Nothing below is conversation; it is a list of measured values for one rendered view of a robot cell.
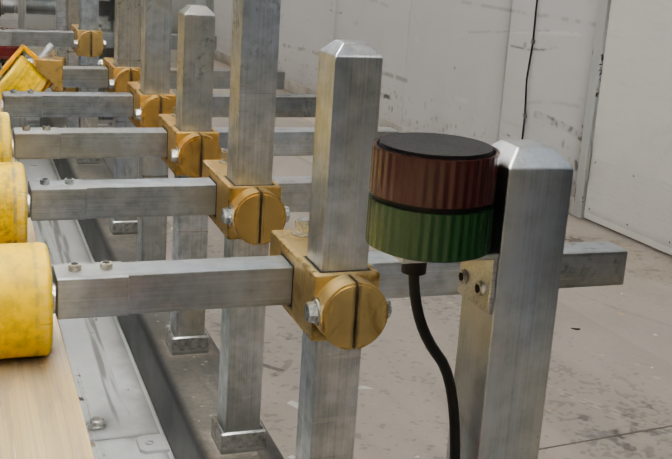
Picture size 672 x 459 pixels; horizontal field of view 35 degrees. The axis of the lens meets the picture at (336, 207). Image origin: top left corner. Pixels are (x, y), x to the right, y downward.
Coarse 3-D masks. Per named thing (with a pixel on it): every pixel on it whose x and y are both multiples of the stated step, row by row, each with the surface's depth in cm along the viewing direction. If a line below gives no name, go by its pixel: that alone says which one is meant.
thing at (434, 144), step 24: (384, 144) 50; (408, 144) 50; (432, 144) 50; (456, 144) 51; (480, 144) 51; (408, 264) 51; (480, 264) 52; (480, 288) 52; (432, 336) 53; (456, 408) 54; (456, 432) 54; (456, 456) 55
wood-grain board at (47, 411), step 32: (32, 224) 107; (64, 352) 77; (0, 384) 71; (32, 384) 72; (64, 384) 72; (0, 416) 67; (32, 416) 67; (64, 416) 68; (0, 448) 63; (32, 448) 63; (64, 448) 64
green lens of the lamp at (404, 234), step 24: (384, 216) 49; (408, 216) 49; (432, 216) 48; (456, 216) 48; (480, 216) 49; (384, 240) 50; (408, 240) 49; (432, 240) 49; (456, 240) 49; (480, 240) 50
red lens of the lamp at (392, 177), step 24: (384, 168) 49; (408, 168) 48; (432, 168) 48; (456, 168) 48; (480, 168) 48; (384, 192) 49; (408, 192) 48; (432, 192) 48; (456, 192) 48; (480, 192) 49
